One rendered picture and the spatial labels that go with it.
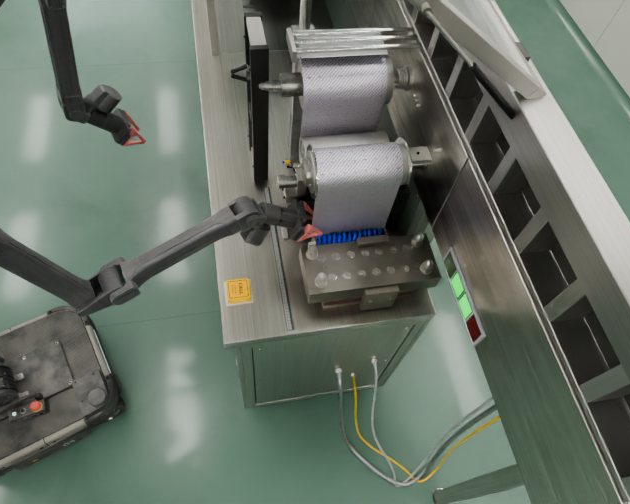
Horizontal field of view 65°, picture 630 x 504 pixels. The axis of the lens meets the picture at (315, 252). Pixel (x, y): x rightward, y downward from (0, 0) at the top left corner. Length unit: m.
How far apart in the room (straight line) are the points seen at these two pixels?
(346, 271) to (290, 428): 1.06
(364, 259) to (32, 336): 1.49
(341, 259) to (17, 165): 2.28
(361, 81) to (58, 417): 1.67
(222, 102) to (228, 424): 1.37
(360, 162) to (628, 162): 2.77
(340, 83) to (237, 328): 0.76
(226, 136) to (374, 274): 0.82
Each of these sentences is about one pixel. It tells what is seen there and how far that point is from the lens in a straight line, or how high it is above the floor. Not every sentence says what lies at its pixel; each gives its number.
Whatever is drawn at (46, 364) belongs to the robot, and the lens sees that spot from 2.30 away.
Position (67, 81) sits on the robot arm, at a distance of 1.54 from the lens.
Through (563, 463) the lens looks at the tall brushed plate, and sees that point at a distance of 1.11.
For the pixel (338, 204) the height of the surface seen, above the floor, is 1.18.
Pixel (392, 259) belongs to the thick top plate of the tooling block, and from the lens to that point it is 1.49.
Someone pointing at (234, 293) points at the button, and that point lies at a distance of 1.51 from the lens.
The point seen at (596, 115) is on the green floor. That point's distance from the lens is 4.09.
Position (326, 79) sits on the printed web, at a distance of 1.40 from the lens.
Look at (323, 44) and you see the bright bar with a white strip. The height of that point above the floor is 1.44.
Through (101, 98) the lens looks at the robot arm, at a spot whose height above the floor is 1.24.
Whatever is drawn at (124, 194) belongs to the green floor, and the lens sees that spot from 2.97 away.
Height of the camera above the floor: 2.28
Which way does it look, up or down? 59 degrees down
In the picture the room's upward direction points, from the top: 9 degrees clockwise
